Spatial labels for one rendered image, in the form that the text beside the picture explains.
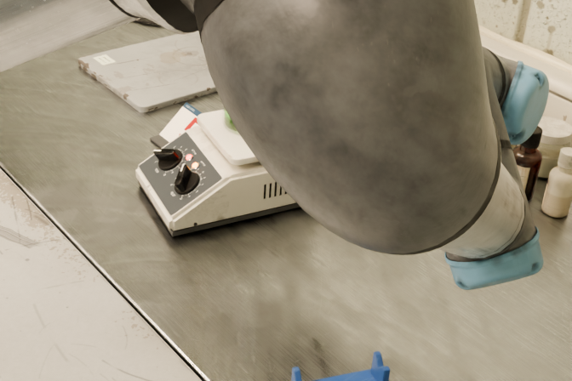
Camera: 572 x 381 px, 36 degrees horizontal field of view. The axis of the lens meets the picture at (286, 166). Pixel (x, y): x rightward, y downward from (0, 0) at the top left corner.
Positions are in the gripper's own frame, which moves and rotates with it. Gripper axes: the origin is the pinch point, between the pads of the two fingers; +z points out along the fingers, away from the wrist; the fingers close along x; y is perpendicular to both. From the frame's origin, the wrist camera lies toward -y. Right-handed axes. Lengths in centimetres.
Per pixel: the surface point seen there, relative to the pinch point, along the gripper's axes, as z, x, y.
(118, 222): 5.4, -14.9, 26.0
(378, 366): -32.1, -17.5, 23.3
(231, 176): -4.5, -6.6, 19.2
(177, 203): -0.7, -11.4, 22.3
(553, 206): -32.9, 21.5, 24.1
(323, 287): -19.8, -8.6, 26.0
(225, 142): -1.2, -3.8, 17.1
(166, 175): 4.0, -8.4, 21.9
